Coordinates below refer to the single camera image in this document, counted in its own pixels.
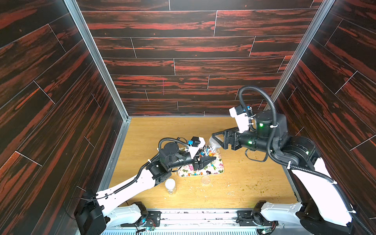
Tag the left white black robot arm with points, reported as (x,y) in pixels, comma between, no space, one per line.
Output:
(96,210)

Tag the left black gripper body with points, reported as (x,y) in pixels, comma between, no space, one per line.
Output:
(194,163)

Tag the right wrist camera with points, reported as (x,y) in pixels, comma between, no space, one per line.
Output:
(243,121)

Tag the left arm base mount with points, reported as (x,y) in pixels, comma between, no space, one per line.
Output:
(152,220)

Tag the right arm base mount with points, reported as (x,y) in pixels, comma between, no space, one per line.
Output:
(250,218)

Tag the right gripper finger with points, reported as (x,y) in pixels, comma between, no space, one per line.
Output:
(220,134)
(223,145)

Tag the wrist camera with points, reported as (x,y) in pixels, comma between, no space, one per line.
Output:
(243,121)
(195,144)

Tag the floral pattern tray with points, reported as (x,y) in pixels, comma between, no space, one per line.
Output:
(215,167)

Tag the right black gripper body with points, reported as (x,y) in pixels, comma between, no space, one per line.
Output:
(229,139)

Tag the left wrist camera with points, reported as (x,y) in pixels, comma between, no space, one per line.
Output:
(195,144)

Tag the clear candy jar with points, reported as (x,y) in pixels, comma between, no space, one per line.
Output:
(209,147)

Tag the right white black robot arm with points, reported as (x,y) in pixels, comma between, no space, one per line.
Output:
(328,211)

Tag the jar with white lid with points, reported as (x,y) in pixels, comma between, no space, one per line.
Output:
(170,186)

